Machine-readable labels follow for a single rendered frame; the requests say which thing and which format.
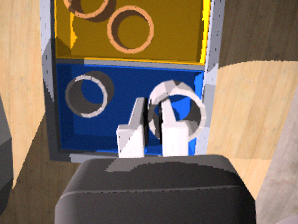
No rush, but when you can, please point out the bronze bushing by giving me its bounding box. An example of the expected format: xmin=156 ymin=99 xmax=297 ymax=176
xmin=64 ymin=0 xmax=117 ymax=23
xmin=107 ymin=6 xmax=154 ymax=53

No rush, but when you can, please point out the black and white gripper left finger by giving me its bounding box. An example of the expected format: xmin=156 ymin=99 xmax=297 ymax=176
xmin=116 ymin=97 xmax=149 ymax=158

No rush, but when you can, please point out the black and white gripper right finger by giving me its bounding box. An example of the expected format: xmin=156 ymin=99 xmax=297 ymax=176
xmin=158 ymin=96 xmax=188 ymax=156

